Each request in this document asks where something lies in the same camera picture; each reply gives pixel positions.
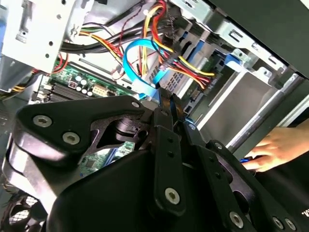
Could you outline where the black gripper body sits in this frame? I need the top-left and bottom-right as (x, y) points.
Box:
(47, 149), (309, 232)

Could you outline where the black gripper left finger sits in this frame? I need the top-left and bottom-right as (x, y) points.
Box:
(1, 88), (187, 218)

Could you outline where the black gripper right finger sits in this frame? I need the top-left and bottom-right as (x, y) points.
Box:
(170, 94), (300, 232)

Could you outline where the round black tool blue ring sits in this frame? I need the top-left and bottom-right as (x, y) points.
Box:
(239, 156), (258, 176)

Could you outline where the blue data wire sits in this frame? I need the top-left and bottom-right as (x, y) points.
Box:
(122, 38), (177, 116)

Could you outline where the red yellow power wire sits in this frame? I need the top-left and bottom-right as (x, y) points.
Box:
(142, 0), (218, 92)

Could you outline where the hard disk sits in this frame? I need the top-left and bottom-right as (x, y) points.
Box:
(180, 30), (251, 116)

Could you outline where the person's bare hand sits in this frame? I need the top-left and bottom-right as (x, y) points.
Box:
(242, 125), (309, 173)

